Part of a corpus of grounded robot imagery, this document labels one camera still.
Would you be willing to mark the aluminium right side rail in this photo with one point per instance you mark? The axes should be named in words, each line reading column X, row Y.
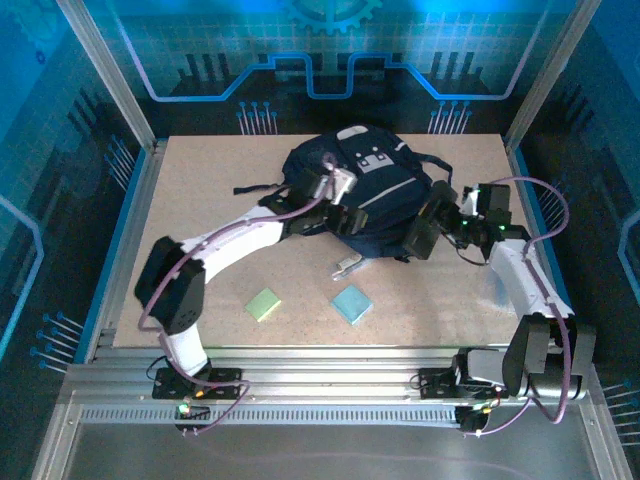
column 522, row 190

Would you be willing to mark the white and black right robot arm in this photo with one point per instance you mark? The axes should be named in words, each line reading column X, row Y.
column 515, row 280

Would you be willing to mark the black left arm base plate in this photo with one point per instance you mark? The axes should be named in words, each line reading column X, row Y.
column 225, row 382

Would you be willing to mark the aluminium front beam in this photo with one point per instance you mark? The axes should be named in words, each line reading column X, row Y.
column 330, row 380

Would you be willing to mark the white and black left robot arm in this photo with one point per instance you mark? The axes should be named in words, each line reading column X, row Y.
column 240, row 245

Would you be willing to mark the green sticky note pad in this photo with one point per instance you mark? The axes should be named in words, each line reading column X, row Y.
column 261, row 304

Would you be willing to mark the navy blue student backpack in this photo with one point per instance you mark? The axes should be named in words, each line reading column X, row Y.
column 385, row 190

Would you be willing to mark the blue sticky note pad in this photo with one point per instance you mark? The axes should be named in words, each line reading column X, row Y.
column 352, row 304

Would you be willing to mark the right controller board with LED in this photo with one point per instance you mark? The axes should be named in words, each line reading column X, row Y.
column 472, row 417

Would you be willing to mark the aluminium right corner post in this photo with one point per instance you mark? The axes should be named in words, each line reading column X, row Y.
column 545, row 75

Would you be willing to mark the aluminium rail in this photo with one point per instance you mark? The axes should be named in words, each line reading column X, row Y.
column 142, row 200
column 522, row 190

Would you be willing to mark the aluminium left side rail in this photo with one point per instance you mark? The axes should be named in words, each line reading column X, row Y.
column 142, row 200

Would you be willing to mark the aluminium left corner post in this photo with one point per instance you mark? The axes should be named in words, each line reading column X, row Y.
column 107, row 75

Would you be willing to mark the left controller board with LED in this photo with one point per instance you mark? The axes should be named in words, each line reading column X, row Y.
column 187, row 411

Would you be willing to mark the aluminium corner post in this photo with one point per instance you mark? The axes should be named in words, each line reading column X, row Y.
column 107, row 75
column 545, row 75

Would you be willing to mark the controller board with led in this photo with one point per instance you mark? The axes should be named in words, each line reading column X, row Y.
column 187, row 411
column 472, row 417

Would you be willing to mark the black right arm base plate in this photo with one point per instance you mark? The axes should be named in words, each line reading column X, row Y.
column 435, row 382

